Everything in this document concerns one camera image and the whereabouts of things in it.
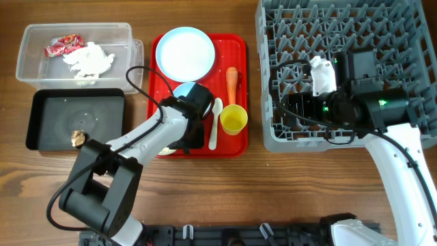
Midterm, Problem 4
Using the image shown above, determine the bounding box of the grey dishwasher rack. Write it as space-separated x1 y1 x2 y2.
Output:
255 0 436 152

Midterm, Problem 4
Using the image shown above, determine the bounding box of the green bowl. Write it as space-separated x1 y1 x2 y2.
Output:
158 147 176 156

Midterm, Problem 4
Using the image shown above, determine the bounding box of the red serving tray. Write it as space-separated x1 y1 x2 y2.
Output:
162 33 249 159

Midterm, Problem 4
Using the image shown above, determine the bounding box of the black tray bin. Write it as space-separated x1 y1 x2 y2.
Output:
25 88 126 151

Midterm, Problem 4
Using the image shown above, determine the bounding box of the white plastic spoon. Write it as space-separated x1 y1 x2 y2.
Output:
208 97 223 150

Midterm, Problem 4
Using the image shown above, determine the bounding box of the red snack wrapper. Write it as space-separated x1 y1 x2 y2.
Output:
44 34 85 57

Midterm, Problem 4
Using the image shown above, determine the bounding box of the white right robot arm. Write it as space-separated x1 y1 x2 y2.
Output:
275 49 436 245

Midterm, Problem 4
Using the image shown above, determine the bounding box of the orange carrot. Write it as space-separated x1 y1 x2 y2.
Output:
226 67 238 105

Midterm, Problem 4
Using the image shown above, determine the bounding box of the yellow plastic cup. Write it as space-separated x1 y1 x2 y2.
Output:
220 105 248 135

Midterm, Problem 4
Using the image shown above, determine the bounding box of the large light blue plate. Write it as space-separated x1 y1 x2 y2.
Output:
155 27 216 83

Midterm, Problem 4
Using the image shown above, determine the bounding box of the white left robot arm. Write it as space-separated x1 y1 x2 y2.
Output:
53 84 213 245

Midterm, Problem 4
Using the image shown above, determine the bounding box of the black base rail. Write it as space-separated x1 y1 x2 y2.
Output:
78 223 382 246

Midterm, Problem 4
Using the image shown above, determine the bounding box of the small light blue bowl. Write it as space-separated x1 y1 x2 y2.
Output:
173 82 212 118

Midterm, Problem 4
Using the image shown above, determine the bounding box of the white tissue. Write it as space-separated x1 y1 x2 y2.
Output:
63 42 115 86

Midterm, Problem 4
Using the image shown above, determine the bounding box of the clear plastic bin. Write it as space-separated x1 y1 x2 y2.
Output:
16 23 144 94

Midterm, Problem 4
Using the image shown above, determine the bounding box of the brown food scrap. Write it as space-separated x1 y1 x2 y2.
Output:
71 130 87 148

